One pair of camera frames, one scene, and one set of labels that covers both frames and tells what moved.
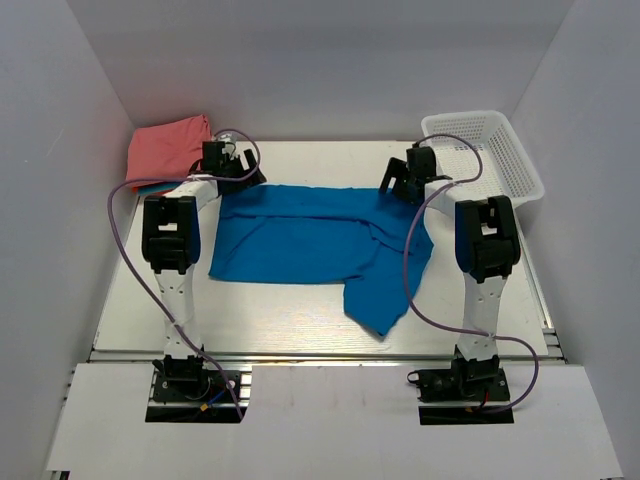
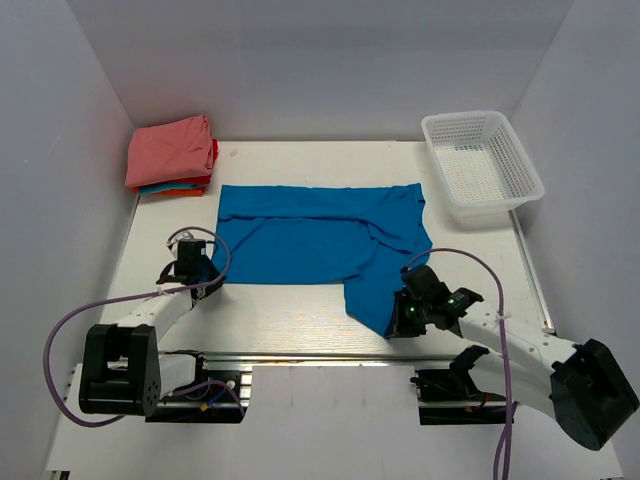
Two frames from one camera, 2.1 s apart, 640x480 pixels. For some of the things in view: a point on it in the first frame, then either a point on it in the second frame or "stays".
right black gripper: [397, 168] -> [400, 325]
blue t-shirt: [373, 243] stays
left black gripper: [250, 176] -> [216, 273]
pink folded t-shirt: [166, 149] stays
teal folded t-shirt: [157, 188] stays
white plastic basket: [480, 153] stays
